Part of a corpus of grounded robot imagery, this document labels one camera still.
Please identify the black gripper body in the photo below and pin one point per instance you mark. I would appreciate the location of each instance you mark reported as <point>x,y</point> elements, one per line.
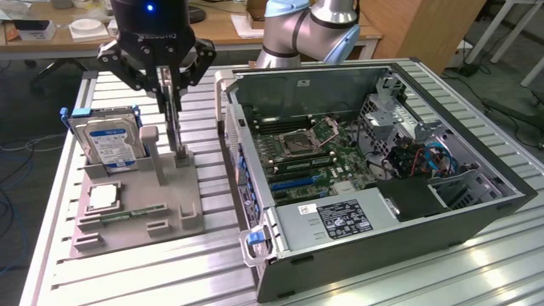
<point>152,28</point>

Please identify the graphics card with metal bracket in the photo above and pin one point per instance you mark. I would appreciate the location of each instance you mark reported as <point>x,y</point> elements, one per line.
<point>174,127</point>

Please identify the wooden desk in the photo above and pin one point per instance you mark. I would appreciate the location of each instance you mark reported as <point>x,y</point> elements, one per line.
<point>51,44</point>
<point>230,41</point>

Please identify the white round holder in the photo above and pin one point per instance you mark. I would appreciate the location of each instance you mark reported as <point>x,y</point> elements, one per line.
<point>90,30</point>

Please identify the white papers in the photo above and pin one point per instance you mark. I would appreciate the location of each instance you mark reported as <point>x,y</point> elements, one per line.
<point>247,28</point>

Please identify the white tape roll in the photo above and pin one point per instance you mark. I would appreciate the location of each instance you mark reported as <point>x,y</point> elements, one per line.
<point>83,2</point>

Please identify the open cardboard box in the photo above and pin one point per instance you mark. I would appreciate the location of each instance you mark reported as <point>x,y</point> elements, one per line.
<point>255,8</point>

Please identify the grey cylinder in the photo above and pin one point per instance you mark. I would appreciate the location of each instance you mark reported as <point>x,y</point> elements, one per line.
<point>62,4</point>

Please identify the black and white box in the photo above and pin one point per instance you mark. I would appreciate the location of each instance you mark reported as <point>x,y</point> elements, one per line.
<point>36,32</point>

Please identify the hard disk in blue carrier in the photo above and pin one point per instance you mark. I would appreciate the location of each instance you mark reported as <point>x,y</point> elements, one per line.
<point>111,143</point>

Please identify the brown cardboard piece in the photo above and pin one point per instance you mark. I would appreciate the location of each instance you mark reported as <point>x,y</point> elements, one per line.
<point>8,35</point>

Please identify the metal socket cover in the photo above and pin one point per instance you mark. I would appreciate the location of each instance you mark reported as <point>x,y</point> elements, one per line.
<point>324,127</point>

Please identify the silver CPU chip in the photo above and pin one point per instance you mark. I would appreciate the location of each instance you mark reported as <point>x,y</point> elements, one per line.
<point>104,195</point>

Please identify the green RAM stick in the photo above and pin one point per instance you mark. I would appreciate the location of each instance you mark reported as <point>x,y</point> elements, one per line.
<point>306,162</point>
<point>127,214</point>

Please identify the green motherboard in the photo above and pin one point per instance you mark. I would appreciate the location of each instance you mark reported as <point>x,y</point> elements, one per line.
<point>340,153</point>

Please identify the blue expansion slot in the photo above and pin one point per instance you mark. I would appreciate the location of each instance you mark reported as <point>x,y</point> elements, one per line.
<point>298,184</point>

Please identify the metal disk bay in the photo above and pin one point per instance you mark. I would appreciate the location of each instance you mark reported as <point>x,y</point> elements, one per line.
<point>383,121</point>
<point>459,191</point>

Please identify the grey parts rack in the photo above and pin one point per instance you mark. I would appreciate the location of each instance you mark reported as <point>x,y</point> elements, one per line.
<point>136,229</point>

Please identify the wooden cabinet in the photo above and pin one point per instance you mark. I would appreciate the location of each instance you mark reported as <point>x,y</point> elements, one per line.
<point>424,32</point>

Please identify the blue case latch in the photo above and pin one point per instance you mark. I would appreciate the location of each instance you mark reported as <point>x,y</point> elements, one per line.
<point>254,238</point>

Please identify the grey power supply unit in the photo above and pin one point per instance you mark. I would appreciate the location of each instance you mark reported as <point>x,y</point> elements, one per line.
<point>340,216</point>

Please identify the black power adapter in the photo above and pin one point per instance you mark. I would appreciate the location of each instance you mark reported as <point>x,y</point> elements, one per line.
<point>467,70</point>

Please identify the black plastic shroud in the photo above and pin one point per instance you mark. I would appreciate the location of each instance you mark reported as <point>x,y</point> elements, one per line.
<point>412,197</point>

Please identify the open black PC case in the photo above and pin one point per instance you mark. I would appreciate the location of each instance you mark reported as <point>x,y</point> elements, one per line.
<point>383,255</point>

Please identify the white table frame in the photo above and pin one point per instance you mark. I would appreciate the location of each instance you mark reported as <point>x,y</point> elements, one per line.
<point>508,35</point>

